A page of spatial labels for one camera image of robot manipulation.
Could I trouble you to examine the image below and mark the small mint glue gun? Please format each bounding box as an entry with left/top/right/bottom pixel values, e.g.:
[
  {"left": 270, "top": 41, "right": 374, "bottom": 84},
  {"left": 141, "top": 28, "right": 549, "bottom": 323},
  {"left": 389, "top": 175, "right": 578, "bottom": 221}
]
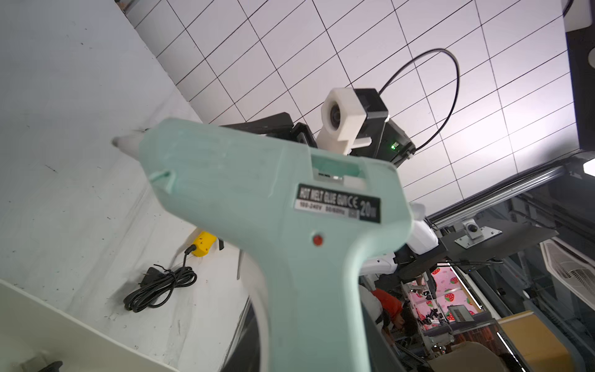
[{"left": 112, "top": 119, "right": 413, "bottom": 371}]

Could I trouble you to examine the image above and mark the silver fork right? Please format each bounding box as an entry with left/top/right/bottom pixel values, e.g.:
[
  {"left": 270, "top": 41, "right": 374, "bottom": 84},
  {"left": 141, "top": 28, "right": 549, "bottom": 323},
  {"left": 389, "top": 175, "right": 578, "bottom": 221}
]
[{"left": 236, "top": 250, "right": 244, "bottom": 281}]

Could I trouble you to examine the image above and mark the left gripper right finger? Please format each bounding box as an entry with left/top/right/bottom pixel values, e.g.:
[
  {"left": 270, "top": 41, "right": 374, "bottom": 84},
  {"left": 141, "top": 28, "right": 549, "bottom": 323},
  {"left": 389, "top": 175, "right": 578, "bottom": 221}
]
[{"left": 361, "top": 305, "right": 406, "bottom": 372}]

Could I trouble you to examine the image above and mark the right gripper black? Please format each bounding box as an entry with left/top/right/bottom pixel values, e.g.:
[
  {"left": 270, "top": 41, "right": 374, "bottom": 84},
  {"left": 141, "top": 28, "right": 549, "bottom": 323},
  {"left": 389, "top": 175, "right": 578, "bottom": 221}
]
[{"left": 226, "top": 113, "right": 416, "bottom": 167}]

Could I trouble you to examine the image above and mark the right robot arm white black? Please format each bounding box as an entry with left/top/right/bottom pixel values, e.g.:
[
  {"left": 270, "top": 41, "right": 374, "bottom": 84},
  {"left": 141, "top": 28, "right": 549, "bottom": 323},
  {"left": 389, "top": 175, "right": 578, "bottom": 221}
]
[{"left": 243, "top": 1, "right": 594, "bottom": 228}]

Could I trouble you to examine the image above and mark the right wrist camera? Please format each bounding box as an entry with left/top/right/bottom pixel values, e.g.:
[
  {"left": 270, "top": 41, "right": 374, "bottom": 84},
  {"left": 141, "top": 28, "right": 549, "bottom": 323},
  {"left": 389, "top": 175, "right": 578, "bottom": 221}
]
[{"left": 316, "top": 88, "right": 389, "bottom": 157}]

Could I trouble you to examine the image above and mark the yellow glue gun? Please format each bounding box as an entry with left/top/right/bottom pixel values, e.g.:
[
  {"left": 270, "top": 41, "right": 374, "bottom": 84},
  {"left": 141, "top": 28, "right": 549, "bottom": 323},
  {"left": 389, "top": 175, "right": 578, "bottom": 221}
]
[{"left": 123, "top": 231, "right": 225, "bottom": 313}]

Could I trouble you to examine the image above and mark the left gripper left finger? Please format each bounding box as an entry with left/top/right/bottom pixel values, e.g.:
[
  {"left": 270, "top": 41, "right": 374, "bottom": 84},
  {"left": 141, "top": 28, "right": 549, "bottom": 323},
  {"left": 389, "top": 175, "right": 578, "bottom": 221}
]
[{"left": 221, "top": 299, "right": 260, "bottom": 372}]

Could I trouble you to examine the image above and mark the cream plastic storage box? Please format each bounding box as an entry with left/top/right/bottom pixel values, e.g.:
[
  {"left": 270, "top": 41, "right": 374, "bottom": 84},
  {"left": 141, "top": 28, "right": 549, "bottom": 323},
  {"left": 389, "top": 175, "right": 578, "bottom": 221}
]
[{"left": 1, "top": 281, "right": 175, "bottom": 371}]

